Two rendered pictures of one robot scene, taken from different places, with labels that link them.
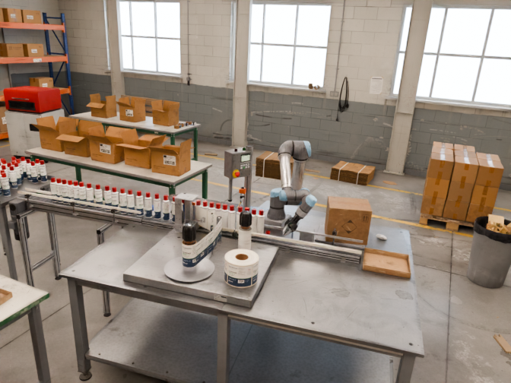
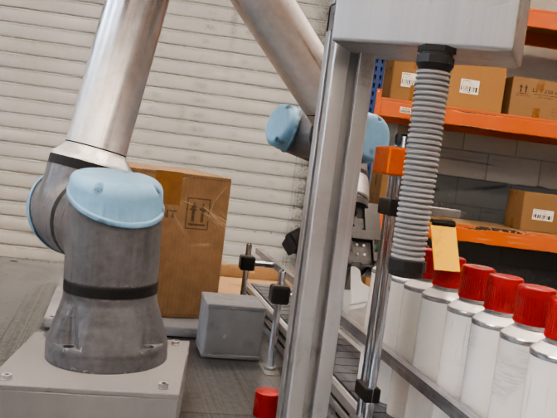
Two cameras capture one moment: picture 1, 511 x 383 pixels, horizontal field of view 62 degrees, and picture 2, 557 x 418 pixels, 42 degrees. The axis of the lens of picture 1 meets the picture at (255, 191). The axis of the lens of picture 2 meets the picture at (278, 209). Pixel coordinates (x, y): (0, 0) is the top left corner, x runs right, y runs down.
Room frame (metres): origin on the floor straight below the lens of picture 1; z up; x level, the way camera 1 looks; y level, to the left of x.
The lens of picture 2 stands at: (3.35, 0.72, 1.17)
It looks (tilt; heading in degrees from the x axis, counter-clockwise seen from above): 4 degrees down; 242
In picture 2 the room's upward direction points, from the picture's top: 7 degrees clockwise
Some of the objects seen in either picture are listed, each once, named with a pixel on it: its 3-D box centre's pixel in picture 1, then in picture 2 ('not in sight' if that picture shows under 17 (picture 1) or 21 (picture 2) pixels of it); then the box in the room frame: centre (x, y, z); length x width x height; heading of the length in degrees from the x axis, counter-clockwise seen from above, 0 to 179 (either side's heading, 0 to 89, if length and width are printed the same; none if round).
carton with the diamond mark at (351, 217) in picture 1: (347, 219); (144, 233); (2.89, -0.69, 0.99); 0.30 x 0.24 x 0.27; 85
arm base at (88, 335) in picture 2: (276, 210); (108, 317); (3.09, -0.18, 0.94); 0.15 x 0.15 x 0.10
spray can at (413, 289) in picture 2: not in sight; (418, 334); (2.79, 0.05, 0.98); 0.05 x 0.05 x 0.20
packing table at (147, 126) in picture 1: (134, 141); not in sight; (7.23, 2.16, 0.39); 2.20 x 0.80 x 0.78; 66
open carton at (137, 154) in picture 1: (144, 148); not in sight; (4.70, 1.30, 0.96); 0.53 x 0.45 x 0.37; 158
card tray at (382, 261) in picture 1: (386, 261); (253, 283); (2.53, -0.91, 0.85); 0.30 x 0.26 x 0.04; 75
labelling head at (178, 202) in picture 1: (187, 213); not in sight; (2.81, 0.49, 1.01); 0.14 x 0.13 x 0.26; 75
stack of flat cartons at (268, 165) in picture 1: (277, 165); not in sight; (7.00, -0.36, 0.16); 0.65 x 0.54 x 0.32; 71
